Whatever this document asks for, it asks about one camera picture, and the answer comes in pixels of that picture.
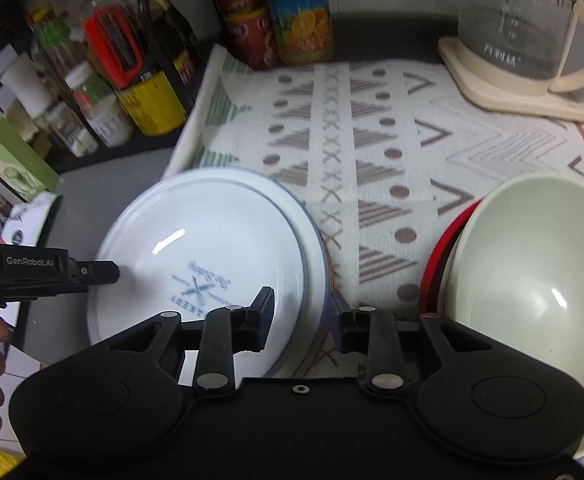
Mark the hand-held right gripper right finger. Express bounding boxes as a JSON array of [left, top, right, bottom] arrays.
[[329, 292, 494, 402]]

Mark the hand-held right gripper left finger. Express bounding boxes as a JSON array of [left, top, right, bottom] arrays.
[[106, 286, 276, 392]]

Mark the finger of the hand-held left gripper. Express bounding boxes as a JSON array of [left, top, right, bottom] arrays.
[[74, 260, 121, 286]]

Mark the white plate with blue logo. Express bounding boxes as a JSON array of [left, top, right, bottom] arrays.
[[87, 167, 331, 379]]

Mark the red plate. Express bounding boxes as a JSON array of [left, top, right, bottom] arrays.
[[418, 199, 484, 322]]

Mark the pale green bowl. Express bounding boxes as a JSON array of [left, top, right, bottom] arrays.
[[434, 172, 584, 461]]

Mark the white packet with blue print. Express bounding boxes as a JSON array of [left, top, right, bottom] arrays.
[[0, 191, 64, 262]]

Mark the green carton box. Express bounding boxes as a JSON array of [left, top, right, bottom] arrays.
[[0, 116, 64, 202]]

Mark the small clear jar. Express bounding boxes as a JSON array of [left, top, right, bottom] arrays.
[[46, 101, 100, 159]]

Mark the white-capped jar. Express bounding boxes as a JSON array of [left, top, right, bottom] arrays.
[[64, 61, 134, 149]]

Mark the dark bottle with yellow label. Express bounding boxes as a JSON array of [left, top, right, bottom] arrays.
[[117, 0, 189, 137]]

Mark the white paper roll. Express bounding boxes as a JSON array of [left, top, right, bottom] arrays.
[[0, 52, 49, 117]]

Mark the patterned table cloth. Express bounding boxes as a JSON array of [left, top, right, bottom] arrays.
[[161, 44, 584, 379]]

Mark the cream kettle base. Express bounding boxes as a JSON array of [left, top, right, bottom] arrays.
[[437, 35, 584, 122]]

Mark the orange juice bottle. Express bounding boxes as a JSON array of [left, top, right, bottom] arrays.
[[259, 0, 334, 66]]

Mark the clear bottle with red handle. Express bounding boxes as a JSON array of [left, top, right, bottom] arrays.
[[79, 0, 147, 90]]

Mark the glass kettle with cream handle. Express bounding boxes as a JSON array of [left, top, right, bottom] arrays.
[[456, 0, 584, 94]]

